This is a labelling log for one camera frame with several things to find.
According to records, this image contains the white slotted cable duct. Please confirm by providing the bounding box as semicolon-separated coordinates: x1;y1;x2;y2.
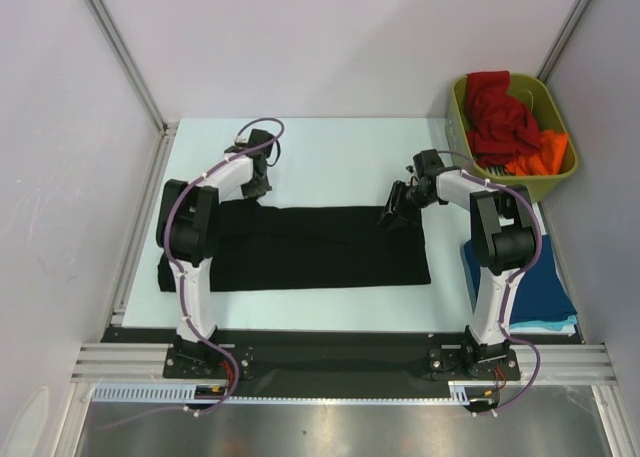
91;380;496;407

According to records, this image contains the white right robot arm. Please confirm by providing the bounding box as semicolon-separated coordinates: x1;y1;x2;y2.
379;167;542;378

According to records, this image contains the folded light blue t shirt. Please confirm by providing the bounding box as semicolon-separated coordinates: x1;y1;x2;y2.
510;315;578;336

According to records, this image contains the aluminium frame post right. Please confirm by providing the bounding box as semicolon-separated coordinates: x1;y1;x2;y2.
536;0;595;83

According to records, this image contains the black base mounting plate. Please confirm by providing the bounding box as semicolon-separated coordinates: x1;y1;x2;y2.
102;326;524;399

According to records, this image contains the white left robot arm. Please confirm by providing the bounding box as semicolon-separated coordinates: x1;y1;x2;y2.
156;154;271;377

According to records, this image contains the folded dark blue t shirt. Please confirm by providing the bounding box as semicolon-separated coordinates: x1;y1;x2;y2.
462;236;576;328

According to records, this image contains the orange t shirt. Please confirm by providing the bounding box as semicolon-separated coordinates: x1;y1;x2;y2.
505;130;569;176

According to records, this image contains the red t shirt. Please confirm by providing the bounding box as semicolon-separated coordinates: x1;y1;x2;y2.
465;71;541;168

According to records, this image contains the aluminium frame post left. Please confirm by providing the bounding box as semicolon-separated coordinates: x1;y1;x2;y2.
74;0;174;133

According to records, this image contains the black t shirt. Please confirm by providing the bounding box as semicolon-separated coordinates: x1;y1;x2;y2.
155;200;432;294

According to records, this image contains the green plastic basket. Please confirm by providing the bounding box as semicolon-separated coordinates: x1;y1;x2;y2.
446;71;578;202

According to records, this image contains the aluminium frame post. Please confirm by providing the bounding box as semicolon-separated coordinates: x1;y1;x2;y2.
536;0;595;83
74;0;174;133

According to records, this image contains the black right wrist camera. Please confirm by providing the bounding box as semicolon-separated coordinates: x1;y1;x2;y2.
407;149;444;180

